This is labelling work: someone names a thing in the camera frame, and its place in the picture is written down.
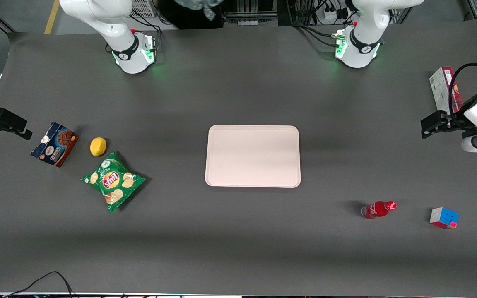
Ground pale pink plastic tray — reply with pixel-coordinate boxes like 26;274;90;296
205;125;301;189

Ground black cable at table edge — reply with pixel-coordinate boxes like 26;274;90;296
2;271;75;298

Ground black left base cables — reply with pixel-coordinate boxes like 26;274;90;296
290;23;340;48

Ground white vented box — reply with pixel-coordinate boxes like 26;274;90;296
130;0;157;18

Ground red cookie box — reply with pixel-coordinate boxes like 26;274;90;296
429;66;465;115

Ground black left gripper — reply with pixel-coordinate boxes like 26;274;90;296
421;94;477;139

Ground colourful puzzle cube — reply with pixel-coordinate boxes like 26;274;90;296
429;207;459;230

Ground green chips bag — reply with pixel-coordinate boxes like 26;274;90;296
81;151;146;214

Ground yellow lemon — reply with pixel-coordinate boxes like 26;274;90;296
90;137;107;157

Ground aluminium frame rack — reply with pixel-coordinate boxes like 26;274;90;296
222;0;278;26

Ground blue chocolate cookie box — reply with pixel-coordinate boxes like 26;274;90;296
30;121;80;168

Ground black right base cable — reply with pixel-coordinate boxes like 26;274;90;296
130;14;163;53

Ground red soda bottle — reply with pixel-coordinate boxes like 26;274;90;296
361;201;398;219

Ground white power strip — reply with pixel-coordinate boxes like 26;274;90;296
323;7;349;21

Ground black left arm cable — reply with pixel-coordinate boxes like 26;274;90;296
448;35;477;121

